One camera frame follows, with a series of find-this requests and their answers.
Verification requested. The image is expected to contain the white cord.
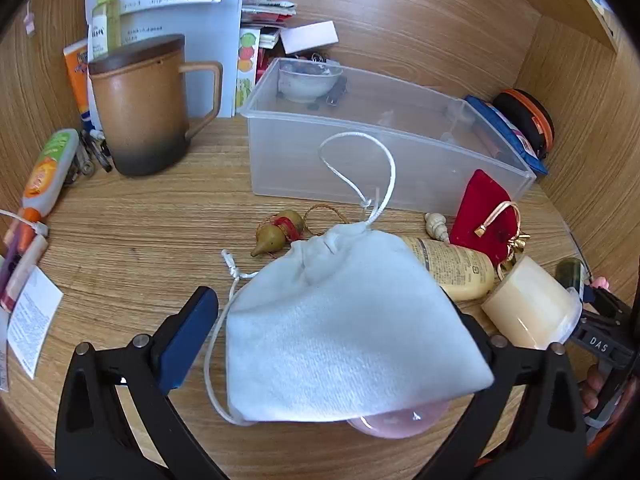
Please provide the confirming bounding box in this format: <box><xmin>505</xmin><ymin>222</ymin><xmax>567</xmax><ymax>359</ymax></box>
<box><xmin>0</xmin><ymin>209</ymin><xmax>50</xmax><ymax>237</ymax></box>

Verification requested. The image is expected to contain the white drawstring pouch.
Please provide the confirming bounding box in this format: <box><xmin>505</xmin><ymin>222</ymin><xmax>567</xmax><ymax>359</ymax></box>
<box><xmin>205</xmin><ymin>132</ymin><xmax>496</xmax><ymax>427</ymax></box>

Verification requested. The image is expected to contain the blue zipper pouch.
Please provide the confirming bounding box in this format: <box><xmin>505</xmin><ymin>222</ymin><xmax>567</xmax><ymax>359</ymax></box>
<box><xmin>464</xmin><ymin>94</ymin><xmax>549</xmax><ymax>176</ymax></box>

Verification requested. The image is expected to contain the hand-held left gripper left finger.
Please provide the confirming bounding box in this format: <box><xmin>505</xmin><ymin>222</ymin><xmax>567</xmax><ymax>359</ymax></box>
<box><xmin>54</xmin><ymin>286</ymin><xmax>228</xmax><ymax>480</ymax></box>

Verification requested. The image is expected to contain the cream candle jar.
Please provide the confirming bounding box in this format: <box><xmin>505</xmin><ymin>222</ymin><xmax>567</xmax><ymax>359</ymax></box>
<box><xmin>480</xmin><ymin>255</ymin><xmax>584</xmax><ymax>351</ymax></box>

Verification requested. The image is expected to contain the bunch of keys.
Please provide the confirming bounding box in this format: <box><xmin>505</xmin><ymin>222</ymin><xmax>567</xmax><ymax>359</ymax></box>
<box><xmin>65</xmin><ymin>130</ymin><xmax>114</xmax><ymax>181</ymax></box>

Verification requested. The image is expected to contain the pink round desktop vacuum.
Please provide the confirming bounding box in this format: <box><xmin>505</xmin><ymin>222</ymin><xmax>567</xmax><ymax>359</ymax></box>
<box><xmin>347</xmin><ymin>392</ymin><xmax>451</xmax><ymax>439</ymax></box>

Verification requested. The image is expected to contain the pink tube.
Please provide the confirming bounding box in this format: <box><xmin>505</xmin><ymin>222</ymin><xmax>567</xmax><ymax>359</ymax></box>
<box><xmin>0</xmin><ymin>235</ymin><xmax>49</xmax><ymax>311</ymax></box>

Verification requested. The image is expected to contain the yellow lotion tube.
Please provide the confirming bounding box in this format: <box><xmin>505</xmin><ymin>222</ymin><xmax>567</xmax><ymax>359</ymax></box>
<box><xmin>400</xmin><ymin>235</ymin><xmax>497</xmax><ymax>302</ymax></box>

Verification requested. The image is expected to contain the red velvet pouch gold ribbon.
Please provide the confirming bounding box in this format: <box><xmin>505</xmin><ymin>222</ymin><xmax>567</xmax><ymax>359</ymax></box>
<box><xmin>449</xmin><ymin>169</ymin><xmax>532</xmax><ymax>267</ymax></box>

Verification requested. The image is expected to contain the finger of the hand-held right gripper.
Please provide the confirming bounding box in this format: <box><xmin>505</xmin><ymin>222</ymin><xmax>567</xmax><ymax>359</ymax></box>
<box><xmin>565</xmin><ymin>310</ymin><xmax>636</xmax><ymax>376</ymax></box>
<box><xmin>580</xmin><ymin>280</ymin><xmax>638</xmax><ymax>326</ymax></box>

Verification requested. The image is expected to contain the white bowl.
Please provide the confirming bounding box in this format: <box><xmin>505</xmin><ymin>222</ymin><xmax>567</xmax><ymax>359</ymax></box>
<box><xmin>277</xmin><ymin>62</ymin><xmax>344</xmax><ymax>104</ymax></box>

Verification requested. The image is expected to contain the stack of cards and booklets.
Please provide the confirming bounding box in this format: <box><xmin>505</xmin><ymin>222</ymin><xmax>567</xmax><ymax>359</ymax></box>
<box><xmin>241</xmin><ymin>0</ymin><xmax>297</xmax><ymax>51</ymax></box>

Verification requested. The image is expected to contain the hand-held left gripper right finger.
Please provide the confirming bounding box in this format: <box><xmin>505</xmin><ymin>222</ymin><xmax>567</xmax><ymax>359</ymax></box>
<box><xmin>415</xmin><ymin>305</ymin><xmax>589</xmax><ymax>480</ymax></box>

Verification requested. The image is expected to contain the small seashell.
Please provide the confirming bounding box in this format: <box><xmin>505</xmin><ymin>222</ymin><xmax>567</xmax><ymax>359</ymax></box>
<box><xmin>424</xmin><ymin>212</ymin><xmax>451</xmax><ymax>244</ymax></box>

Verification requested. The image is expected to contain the green spray bottle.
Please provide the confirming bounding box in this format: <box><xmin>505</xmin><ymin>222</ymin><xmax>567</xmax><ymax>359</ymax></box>
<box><xmin>89</xmin><ymin>0</ymin><xmax>124</xmax><ymax>59</ymax></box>

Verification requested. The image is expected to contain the black and orange round case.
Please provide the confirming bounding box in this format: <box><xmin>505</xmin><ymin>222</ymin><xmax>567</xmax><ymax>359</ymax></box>
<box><xmin>492</xmin><ymin>88</ymin><xmax>556</xmax><ymax>161</ymax></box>

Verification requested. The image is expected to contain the small gourd ornament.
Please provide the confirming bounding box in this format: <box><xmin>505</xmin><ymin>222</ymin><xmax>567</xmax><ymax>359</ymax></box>
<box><xmin>250</xmin><ymin>204</ymin><xmax>351</xmax><ymax>259</ymax></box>

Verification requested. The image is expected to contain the white file holder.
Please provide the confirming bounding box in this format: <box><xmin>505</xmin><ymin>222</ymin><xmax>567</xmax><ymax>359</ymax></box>
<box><xmin>120</xmin><ymin>0</ymin><xmax>244</xmax><ymax>119</ymax></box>

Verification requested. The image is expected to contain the wooden desktop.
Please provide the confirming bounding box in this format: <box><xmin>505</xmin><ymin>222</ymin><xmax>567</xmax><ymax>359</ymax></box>
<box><xmin>0</xmin><ymin>105</ymin><xmax>601</xmax><ymax>480</ymax></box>

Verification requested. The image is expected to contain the white printed leaflet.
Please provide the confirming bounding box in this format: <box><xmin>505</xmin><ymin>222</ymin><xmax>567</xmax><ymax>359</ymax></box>
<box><xmin>6</xmin><ymin>265</ymin><xmax>65</xmax><ymax>380</ymax></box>

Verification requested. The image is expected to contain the brown ceramic mug with lid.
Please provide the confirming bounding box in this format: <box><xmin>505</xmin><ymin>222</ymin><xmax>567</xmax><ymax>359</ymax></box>
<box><xmin>87</xmin><ymin>34</ymin><xmax>223</xmax><ymax>177</ymax></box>

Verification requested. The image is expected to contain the fruit sticker sheet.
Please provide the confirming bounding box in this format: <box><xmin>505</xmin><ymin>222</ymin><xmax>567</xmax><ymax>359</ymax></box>
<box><xmin>235</xmin><ymin>27</ymin><xmax>261</xmax><ymax>111</ymax></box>

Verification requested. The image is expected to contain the white rectangular block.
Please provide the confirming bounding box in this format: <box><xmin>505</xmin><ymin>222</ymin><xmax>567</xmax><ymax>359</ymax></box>
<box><xmin>280</xmin><ymin>21</ymin><xmax>339</xmax><ymax>56</ymax></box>

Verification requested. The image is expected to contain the clear plastic storage box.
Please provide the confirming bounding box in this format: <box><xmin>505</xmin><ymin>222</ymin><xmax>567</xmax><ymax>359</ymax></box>
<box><xmin>237</xmin><ymin>57</ymin><xmax>537</xmax><ymax>213</ymax></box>

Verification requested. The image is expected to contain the green and orange tube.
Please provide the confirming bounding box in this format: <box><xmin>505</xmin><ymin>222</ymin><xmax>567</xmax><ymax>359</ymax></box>
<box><xmin>19</xmin><ymin>128</ymin><xmax>81</xmax><ymax>224</ymax></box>

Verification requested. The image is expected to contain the person's right hand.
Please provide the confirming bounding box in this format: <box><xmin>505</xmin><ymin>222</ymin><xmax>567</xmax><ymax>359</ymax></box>
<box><xmin>581</xmin><ymin>365</ymin><xmax>610</xmax><ymax>415</ymax></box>

